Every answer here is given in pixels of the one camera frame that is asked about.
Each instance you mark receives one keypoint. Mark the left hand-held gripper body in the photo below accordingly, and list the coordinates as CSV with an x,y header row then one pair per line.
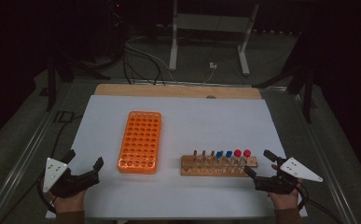
x,y
72,185

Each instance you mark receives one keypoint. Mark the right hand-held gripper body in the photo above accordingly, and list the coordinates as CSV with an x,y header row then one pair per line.
x,y
274,183

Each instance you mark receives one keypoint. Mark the wooden test tube rack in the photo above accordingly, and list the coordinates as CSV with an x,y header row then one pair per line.
x,y
252,161

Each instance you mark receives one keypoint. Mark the red capped test tube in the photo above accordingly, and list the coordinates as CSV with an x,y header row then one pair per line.
x,y
247,153

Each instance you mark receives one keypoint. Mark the red cap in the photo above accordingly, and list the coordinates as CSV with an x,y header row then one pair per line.
x,y
237,153

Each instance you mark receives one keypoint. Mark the blue capped test tube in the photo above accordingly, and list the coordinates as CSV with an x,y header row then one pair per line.
x,y
219,154
229,154

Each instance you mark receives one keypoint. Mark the orange plastic test tube rack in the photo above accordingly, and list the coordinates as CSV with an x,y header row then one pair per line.
x,y
139,140

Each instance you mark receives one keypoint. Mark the person's left hand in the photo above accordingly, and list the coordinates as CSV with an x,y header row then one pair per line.
x,y
71,203

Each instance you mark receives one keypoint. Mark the person's right hand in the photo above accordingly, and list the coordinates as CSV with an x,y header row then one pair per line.
x,y
285,202

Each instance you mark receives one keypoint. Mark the white table sheet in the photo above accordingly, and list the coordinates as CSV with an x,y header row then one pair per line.
x,y
200,124

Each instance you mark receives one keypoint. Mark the wooden table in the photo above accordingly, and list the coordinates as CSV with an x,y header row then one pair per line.
x,y
169,90

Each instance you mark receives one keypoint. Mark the white plug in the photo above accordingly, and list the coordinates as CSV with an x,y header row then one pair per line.
x,y
212,65

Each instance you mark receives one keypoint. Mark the grey metal stand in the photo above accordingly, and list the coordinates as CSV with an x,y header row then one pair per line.
x,y
212,23

